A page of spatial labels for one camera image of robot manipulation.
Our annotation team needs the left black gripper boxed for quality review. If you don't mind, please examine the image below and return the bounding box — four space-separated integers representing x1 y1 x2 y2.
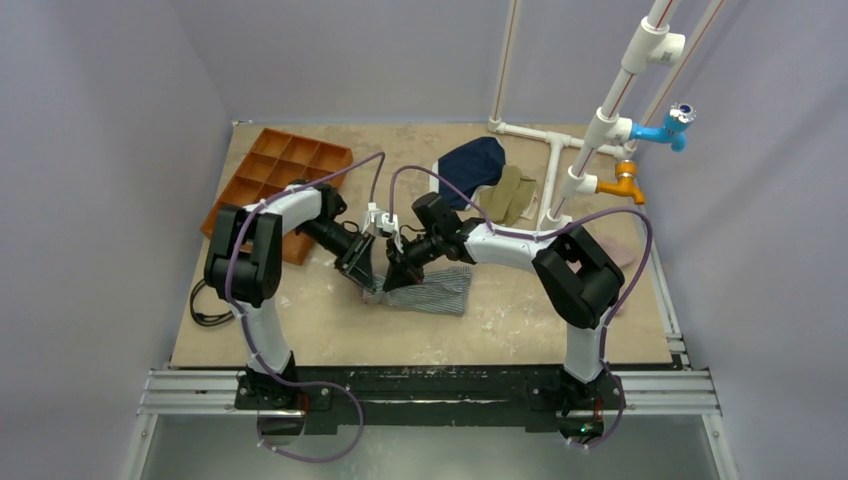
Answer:
297 218 376 293

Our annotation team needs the grey striped underwear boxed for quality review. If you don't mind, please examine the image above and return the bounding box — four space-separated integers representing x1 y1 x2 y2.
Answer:
358 266 472 316

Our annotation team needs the navy blue underwear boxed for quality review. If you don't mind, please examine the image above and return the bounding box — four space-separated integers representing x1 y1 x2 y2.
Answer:
435 136 506 199

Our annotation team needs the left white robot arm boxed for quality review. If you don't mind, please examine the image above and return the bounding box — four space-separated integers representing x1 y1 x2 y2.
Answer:
203 180 375 409

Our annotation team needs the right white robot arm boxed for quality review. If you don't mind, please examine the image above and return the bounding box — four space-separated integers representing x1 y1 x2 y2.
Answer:
383 192 625 407

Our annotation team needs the olive green underwear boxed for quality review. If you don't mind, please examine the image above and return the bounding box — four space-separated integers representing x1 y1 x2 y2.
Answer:
478 165 538 226

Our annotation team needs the pink underwear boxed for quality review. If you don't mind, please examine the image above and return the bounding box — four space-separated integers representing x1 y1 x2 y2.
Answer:
596 235 637 269

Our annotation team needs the orange compartment tray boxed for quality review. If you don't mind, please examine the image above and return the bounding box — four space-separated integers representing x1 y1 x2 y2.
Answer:
200 128 353 240

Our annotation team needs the orange plastic faucet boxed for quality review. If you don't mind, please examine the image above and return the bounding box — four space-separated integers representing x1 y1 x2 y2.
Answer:
595 160 646 205

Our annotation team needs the blue plastic faucet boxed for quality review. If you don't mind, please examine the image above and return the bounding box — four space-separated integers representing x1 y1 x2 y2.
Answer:
629 103 697 152

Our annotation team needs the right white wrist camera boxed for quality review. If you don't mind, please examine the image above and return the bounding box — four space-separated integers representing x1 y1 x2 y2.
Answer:
378 212 403 253

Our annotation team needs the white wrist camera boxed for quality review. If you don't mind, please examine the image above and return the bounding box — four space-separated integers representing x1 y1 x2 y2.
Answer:
378 212 403 253
360 202 398 238

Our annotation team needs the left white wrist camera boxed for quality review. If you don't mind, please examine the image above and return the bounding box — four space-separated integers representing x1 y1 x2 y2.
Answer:
360 202 398 238

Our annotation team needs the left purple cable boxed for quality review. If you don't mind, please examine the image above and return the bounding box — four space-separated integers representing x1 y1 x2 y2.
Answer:
223 150 388 464

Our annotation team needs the purple cable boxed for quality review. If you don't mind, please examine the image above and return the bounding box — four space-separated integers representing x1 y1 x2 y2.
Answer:
223 150 388 464
387 165 655 452

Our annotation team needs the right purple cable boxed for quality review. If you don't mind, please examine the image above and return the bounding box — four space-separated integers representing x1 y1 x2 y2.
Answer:
387 165 655 452

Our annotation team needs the black coiled cable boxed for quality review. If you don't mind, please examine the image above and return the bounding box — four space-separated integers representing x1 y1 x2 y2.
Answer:
189 278 234 327

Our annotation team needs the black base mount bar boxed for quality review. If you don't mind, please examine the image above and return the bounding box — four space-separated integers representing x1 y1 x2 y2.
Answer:
233 364 625 440

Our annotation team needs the aluminium rail frame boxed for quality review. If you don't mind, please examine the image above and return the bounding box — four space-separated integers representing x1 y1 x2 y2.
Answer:
135 317 723 419

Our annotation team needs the white PVC pipe frame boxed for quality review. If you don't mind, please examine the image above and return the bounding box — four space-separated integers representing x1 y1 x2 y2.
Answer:
488 0 727 230

